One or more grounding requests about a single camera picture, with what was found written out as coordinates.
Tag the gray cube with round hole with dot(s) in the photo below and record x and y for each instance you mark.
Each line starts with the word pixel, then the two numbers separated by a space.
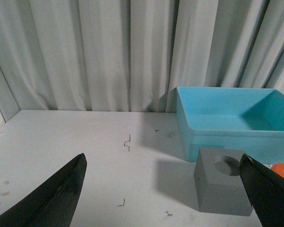
pixel 219 187

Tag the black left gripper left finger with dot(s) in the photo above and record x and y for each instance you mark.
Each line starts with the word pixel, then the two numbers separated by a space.
pixel 53 203

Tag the blue plastic box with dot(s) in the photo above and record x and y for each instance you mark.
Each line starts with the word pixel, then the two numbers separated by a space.
pixel 247 119

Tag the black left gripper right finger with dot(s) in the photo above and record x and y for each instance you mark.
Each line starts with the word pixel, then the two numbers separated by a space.
pixel 265 191

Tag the white curtain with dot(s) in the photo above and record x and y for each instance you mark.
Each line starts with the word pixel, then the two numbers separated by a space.
pixel 130 55

